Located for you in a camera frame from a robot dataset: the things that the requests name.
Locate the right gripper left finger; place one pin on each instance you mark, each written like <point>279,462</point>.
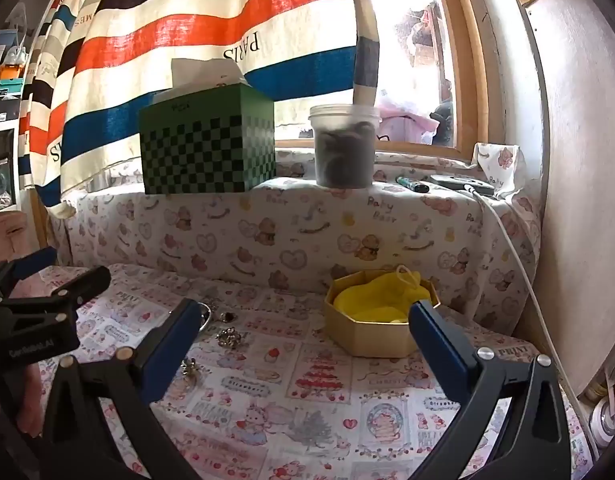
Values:
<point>76,440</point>

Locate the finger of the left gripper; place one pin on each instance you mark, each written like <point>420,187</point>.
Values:
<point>24,267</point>
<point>69,297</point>

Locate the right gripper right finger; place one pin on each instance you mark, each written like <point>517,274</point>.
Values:
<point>534,441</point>

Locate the small silver earring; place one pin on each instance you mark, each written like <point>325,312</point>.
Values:
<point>191,371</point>

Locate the silver chain jewelry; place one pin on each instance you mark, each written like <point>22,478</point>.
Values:
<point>229,338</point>

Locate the dark gem earring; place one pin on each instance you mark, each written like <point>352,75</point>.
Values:
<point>227,317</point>

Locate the gold octagonal jewelry box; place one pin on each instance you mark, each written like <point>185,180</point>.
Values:
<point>371,340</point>

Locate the tape roll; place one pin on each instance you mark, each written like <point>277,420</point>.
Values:
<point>602,422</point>

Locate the baby bear patterned sheet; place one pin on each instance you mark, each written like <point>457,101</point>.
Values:
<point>289,403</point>

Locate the yellow cloth pouch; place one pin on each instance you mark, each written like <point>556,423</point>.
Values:
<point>382,297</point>

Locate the green checkered tissue box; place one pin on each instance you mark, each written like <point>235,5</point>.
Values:
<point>220,140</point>

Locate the white shelf with items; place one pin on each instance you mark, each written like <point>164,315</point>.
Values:
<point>13,62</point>

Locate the white tissue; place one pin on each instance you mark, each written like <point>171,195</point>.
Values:
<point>190,76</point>

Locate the white power bank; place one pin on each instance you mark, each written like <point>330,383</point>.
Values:
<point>457,183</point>

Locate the green lighter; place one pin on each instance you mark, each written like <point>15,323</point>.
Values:
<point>412,185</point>

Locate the translucent plastic jar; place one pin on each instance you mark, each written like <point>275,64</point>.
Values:
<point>344,144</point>

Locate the striped paris curtain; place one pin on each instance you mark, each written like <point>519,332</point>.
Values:
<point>96,63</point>

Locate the wooden window frame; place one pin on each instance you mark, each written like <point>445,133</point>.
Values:
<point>431,50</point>

